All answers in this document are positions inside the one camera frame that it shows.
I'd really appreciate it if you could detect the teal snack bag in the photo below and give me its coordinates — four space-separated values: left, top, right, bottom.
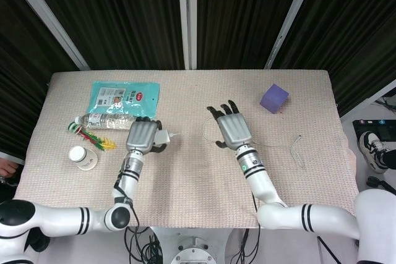
85 80 161 120

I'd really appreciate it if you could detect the black pleated curtain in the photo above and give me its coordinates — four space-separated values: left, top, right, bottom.
196 0 307 70
23 0 186 70
0 0 80 160
270 0 396 118

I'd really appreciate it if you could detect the black rounded object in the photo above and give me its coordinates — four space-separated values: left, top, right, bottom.
27 232 51 253

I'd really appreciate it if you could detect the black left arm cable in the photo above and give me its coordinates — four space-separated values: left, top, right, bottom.
113 164 140 228

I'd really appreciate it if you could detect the black cable bundle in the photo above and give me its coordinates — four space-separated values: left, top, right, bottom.
231 229 262 264
123 226 163 264

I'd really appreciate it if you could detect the purple cube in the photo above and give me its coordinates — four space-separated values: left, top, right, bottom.
259 83 291 114

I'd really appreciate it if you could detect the clear plastic water bottle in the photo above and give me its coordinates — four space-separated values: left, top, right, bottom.
73 113 138 132

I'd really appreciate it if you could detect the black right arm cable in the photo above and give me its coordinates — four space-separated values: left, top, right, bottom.
252 194 261 231

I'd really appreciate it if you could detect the colourful feather shuttlecock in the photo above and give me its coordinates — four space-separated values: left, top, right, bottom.
67 122 118 153

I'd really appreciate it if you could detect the white frame post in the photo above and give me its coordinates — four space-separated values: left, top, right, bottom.
6 0 90 70
176 0 198 70
264 0 321 69

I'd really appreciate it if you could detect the beige woven table mat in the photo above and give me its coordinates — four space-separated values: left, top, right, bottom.
14 69 361 230

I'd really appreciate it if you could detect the white charger block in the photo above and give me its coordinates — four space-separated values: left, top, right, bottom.
153 130 171 146

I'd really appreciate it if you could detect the white usb cable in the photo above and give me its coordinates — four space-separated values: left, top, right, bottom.
168 115 306 169

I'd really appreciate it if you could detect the black chair base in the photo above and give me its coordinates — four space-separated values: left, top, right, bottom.
366 176 396 196

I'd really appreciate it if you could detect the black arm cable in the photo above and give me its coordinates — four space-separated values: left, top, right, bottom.
113 164 140 228
252 194 261 231

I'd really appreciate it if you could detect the bystander bare hand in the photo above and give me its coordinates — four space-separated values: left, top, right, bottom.
0 157 18 178

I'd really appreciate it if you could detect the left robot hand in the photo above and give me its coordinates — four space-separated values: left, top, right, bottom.
125 116 170 155

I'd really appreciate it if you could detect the black and white sneaker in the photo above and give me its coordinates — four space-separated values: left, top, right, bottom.
358 130 389 174

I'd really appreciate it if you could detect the black floor rod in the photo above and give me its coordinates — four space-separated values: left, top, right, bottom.
317 235 340 262

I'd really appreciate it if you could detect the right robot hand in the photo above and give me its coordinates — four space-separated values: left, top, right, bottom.
206 100 253 150

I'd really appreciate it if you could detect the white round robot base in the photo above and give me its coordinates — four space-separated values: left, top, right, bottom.
170 236 218 264

